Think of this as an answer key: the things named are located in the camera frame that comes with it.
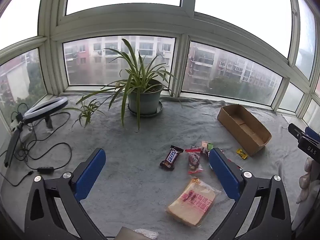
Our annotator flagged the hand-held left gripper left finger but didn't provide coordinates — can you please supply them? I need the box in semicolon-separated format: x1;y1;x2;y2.
24;148;107;240

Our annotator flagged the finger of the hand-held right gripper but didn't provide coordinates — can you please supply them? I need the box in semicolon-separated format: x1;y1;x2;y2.
305;126;320;143
288;123;312;143

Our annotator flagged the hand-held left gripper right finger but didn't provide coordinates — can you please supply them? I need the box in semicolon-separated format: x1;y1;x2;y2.
209;147;293;240

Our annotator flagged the clear red-edged snack packet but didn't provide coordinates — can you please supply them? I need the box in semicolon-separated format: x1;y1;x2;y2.
187;152;203;175

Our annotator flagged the packed bread slice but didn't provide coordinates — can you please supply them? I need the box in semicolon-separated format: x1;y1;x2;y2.
167;177;222;228

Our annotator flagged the brown cardboard box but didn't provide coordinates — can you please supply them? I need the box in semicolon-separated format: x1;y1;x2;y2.
217;104;272;157

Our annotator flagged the brown chocolate bar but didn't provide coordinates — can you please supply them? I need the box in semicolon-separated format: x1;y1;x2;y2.
159;145;184;171

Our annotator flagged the person's right hand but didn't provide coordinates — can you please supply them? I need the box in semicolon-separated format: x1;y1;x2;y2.
296;156;320;204

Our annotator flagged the tan board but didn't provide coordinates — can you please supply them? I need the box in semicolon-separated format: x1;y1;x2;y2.
116;226;140;240

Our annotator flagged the white power strip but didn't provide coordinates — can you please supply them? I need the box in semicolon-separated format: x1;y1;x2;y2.
11;121;33;142

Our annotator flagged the black tripod stand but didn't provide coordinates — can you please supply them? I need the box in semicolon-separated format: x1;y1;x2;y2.
4;125;22;168

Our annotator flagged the white knitted cloth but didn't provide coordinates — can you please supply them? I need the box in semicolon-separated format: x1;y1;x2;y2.
134;227;159;240

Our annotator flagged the green plant pot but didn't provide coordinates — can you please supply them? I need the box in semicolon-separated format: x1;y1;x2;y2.
127;80;164;115

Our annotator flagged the green pot saucer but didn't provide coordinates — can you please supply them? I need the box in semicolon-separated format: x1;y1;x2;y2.
127;100;163;118

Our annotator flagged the spider plant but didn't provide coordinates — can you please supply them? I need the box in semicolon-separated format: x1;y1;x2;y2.
62;38;183;132

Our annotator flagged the black cable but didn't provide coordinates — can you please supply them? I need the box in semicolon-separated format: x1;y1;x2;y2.
0;111;73;187

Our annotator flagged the ring light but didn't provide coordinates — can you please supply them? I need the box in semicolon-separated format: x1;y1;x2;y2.
23;97;69;130

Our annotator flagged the white window frame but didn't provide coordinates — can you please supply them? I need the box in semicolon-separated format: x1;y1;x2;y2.
0;0;320;130

